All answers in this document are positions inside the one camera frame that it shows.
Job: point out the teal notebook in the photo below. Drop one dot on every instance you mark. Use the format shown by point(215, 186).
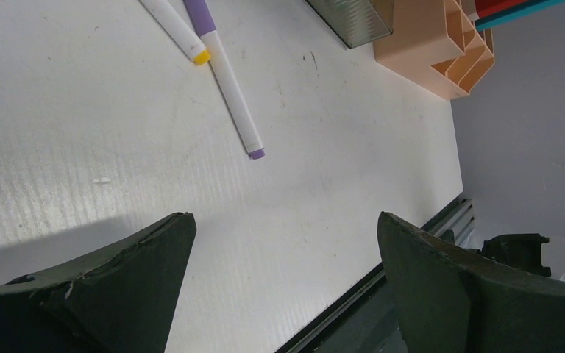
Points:
point(514, 13)

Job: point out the purple marker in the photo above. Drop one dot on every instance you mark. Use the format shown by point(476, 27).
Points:
point(206, 29)

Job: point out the peach file organizer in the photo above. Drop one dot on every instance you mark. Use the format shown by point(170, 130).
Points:
point(436, 45)

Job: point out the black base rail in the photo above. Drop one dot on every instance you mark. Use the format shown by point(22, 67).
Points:
point(363, 319)

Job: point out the red folder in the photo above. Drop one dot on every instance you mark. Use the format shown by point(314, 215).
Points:
point(486, 8)

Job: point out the clear grey drawer box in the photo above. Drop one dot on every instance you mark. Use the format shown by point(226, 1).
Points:
point(356, 22)

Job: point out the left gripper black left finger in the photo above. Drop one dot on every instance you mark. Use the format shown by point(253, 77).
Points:
point(119, 298)

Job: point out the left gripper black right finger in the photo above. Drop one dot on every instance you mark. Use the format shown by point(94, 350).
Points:
point(448, 299)

